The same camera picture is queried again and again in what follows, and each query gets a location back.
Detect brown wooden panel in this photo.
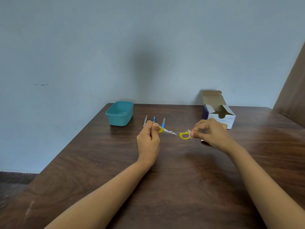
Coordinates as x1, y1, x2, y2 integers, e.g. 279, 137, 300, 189
273, 42, 305, 128

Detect open white cardboard box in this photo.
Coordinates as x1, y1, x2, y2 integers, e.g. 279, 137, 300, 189
202, 90, 236, 130

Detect person's right hand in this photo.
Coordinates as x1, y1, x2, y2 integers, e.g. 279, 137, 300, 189
190, 118, 239, 154

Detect small yellow-handled scissors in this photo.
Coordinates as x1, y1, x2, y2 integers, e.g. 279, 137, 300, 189
158, 126, 192, 140

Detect person's right forearm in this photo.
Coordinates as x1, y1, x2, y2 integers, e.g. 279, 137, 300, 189
227, 145, 305, 229

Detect person's left hand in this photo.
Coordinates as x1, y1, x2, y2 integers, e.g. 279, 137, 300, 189
136, 120, 161, 165

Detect person's left forearm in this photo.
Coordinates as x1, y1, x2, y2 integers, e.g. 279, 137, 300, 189
44, 161, 153, 229

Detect teal plastic container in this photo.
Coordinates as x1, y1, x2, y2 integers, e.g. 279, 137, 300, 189
106, 101, 134, 127

